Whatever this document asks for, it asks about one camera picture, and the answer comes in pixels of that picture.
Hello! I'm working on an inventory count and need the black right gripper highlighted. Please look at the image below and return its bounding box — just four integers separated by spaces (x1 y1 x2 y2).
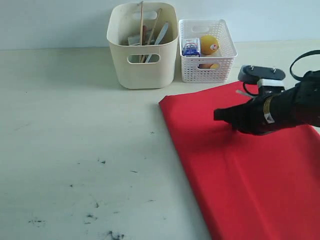
213 94 277 136

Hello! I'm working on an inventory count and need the orange fried food piece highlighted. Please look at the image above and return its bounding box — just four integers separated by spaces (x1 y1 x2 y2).
198 63 212 69

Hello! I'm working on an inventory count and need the yellow lemon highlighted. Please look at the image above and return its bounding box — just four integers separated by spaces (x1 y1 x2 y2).
200 35 219 55

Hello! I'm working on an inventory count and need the blue white milk carton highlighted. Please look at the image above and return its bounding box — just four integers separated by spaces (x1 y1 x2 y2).
181 38 201 57

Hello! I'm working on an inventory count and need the red tablecloth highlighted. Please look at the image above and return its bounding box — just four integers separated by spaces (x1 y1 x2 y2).
159 81 320 240

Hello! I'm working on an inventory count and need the stainless steel table knife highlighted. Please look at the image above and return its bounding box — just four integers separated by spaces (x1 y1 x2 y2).
145 22 169 63

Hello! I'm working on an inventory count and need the brown wooden spoon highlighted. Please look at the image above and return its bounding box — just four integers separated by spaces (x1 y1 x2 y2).
141 25 148 46

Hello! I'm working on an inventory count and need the stainless steel cup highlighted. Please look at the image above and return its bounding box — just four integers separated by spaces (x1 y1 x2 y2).
127 31 155 46

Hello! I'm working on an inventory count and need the wooden chopstick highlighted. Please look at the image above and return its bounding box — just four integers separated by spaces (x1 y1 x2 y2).
139 1 144 63
139 7 163 63

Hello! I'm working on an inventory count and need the orange cheese wedge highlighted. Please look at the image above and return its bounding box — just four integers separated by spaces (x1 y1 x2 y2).
210 63 220 69

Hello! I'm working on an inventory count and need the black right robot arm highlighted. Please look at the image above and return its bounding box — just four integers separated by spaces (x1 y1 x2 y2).
213 71 320 136

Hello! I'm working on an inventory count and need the white lattice plastic basket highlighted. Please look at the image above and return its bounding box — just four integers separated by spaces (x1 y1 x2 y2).
178 19 238 83

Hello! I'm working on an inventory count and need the cream plastic bin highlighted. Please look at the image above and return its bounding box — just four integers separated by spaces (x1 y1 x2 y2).
106 2 179 89

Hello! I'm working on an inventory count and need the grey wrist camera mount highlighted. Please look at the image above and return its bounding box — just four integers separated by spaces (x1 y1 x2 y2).
238 65 286 98

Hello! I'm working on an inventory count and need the black cable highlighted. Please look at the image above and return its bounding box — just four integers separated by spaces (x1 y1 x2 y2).
289 49 320 82

